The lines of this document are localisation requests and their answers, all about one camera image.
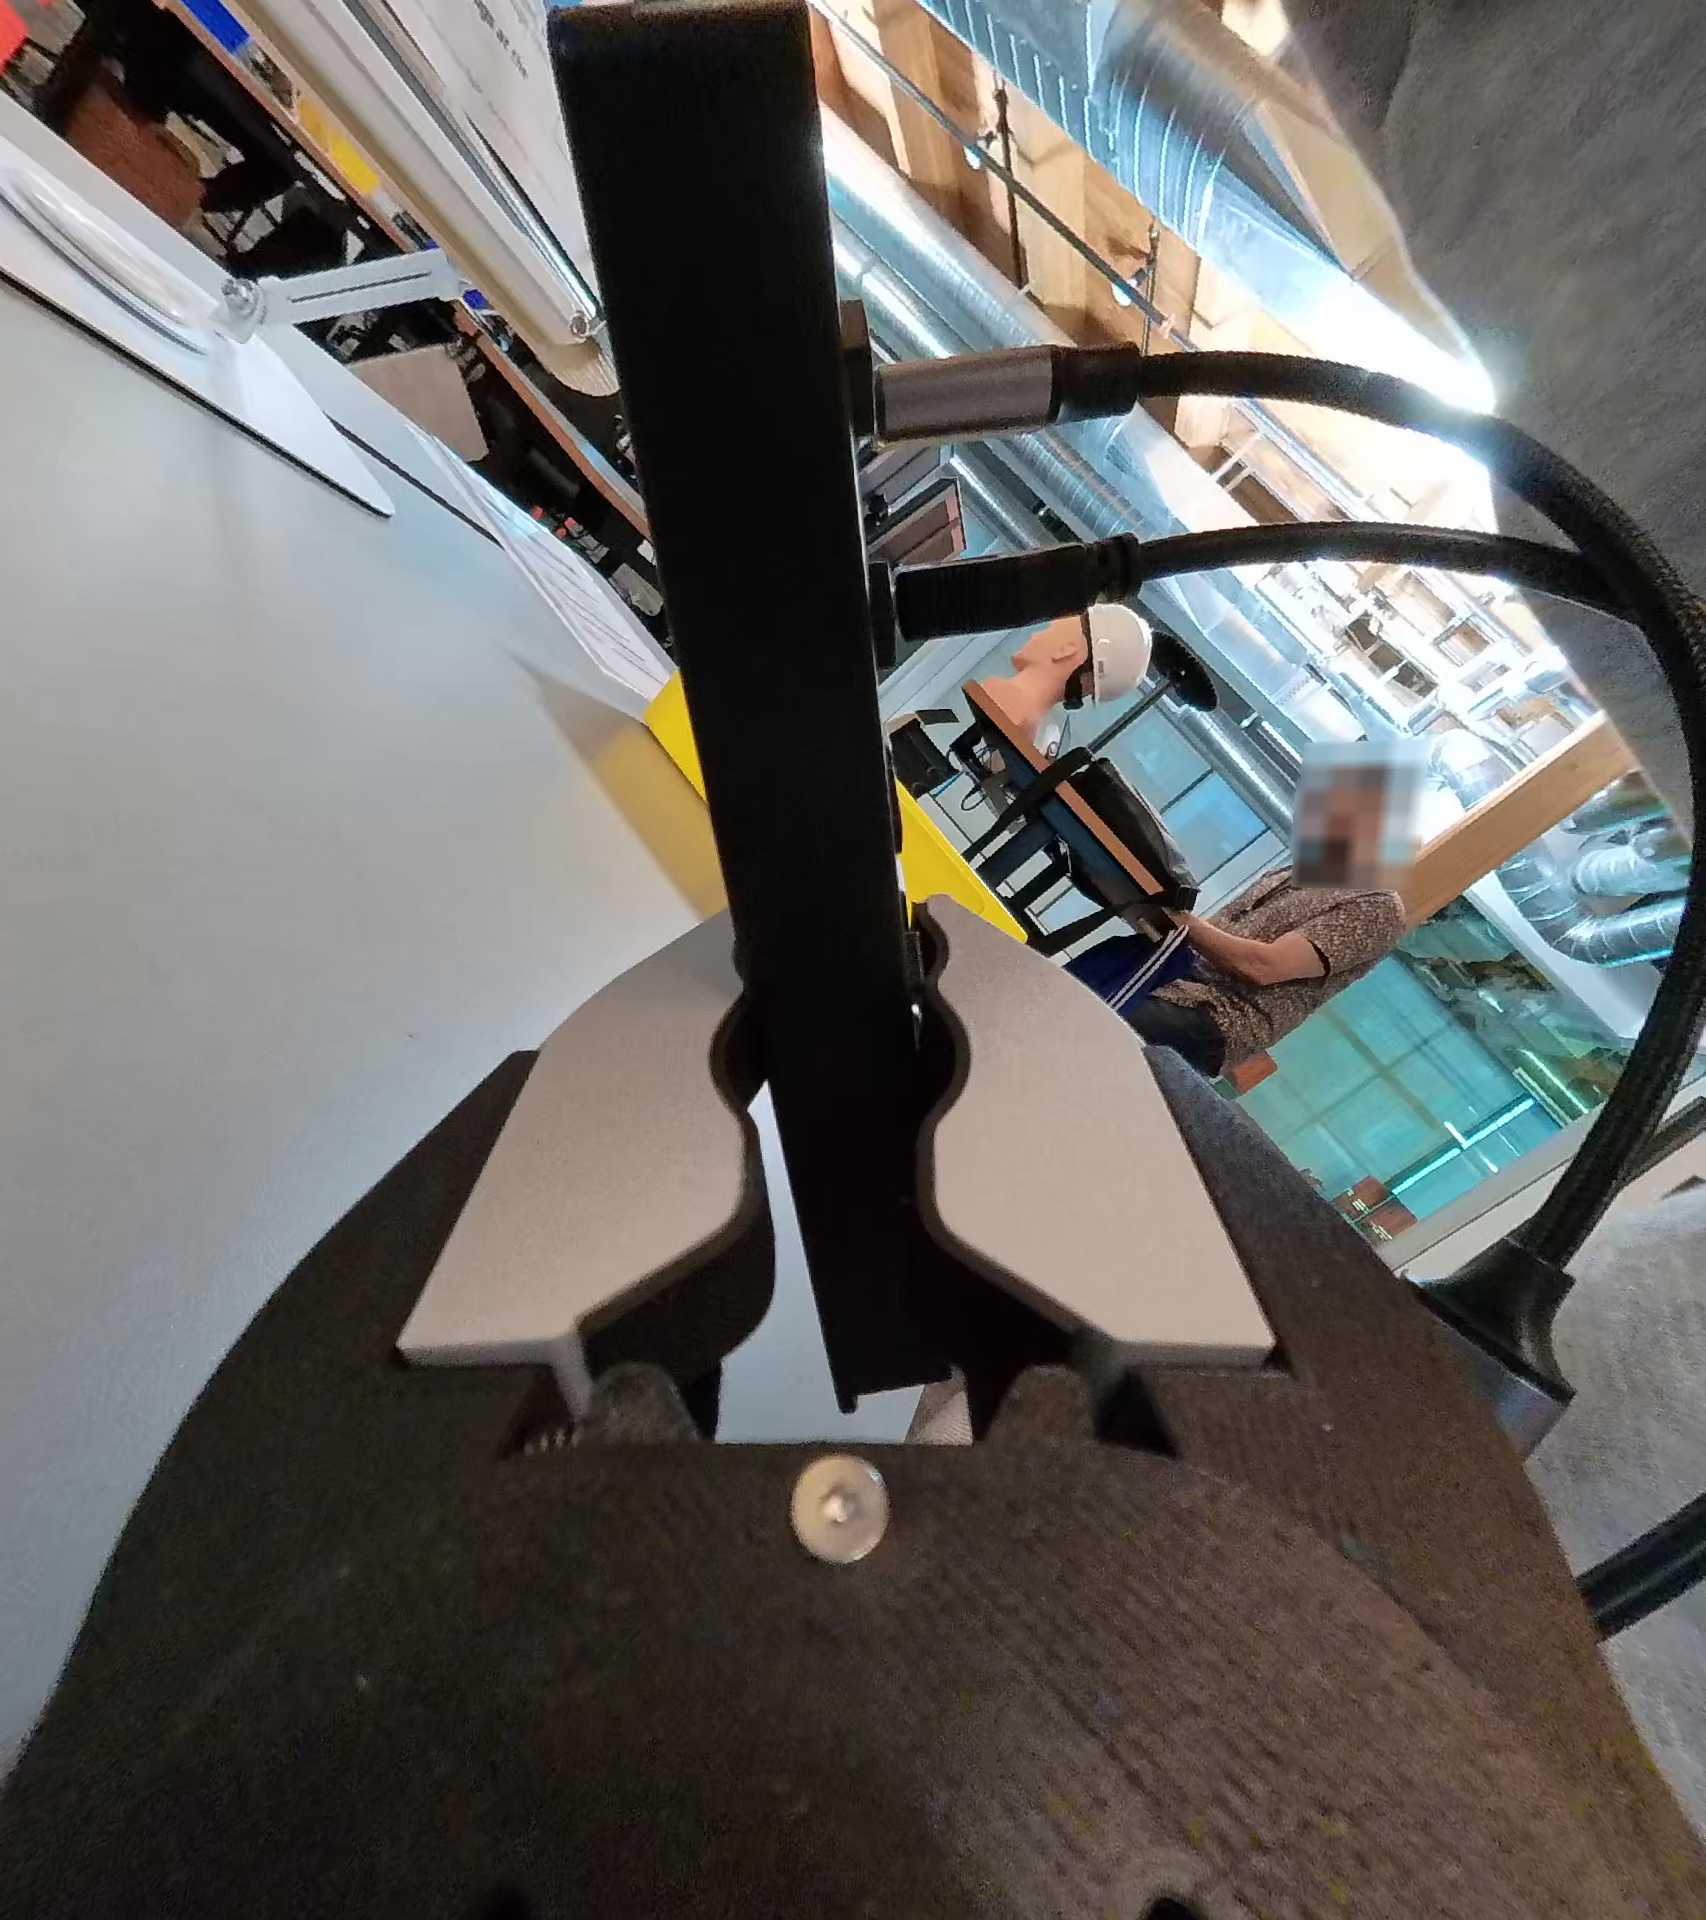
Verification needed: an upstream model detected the white hard hat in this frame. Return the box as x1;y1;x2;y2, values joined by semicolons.
1078;601;1156;700

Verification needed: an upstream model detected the instruction sheet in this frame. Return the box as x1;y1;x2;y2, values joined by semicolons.
402;0;604;311

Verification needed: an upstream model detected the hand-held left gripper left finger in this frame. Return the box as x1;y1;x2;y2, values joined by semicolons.
394;912;780;1399

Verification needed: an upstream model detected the silver ventilation duct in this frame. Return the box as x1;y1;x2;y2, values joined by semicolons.
927;0;1492;408

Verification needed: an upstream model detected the white paper sheet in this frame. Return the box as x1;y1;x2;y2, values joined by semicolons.
394;412;678;715

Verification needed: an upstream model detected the mannequin head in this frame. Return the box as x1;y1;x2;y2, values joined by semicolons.
963;623;1096;752

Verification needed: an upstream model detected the braided black cable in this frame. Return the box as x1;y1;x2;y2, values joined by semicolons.
868;343;1706;1447

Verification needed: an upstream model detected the grey desk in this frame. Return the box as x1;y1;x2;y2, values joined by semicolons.
0;211;749;1920

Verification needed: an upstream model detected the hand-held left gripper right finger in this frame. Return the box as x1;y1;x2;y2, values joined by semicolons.
916;894;1279;1374

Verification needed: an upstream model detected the person's grey sweater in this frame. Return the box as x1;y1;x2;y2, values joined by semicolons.
1301;0;1706;1920

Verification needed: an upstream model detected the smooth thick black cable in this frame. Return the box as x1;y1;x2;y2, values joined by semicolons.
879;524;1706;1639

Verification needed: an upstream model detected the large yellow plastic bin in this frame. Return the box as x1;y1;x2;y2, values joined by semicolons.
640;672;1038;951

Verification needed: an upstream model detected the black usb hub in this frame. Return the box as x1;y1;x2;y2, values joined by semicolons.
546;0;963;1416

